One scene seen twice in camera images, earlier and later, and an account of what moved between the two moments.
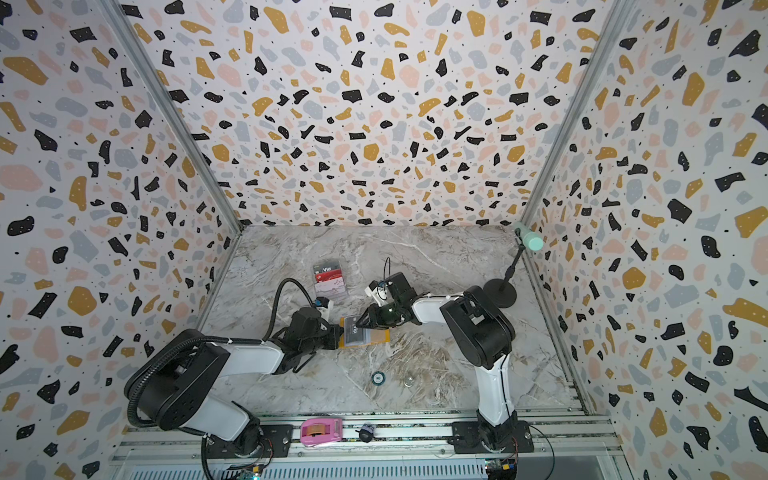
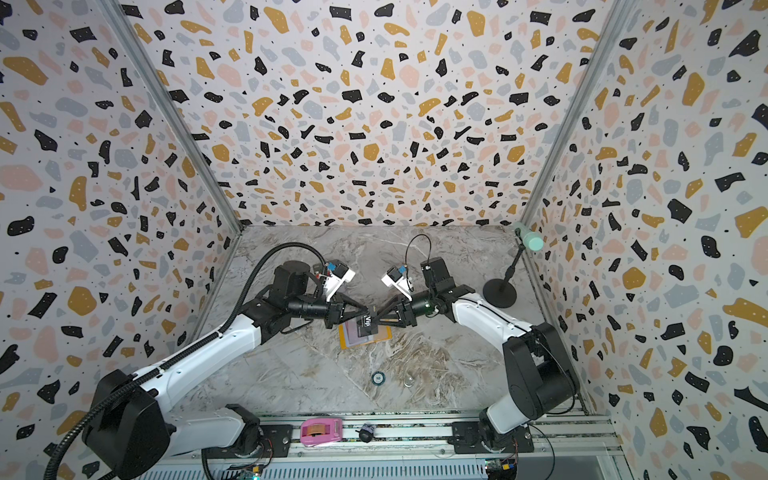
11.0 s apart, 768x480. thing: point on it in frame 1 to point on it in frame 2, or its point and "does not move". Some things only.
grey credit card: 354,335 does not move
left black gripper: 335,331 to 341,313
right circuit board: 501,468 does not move
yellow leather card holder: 361,336 does not move
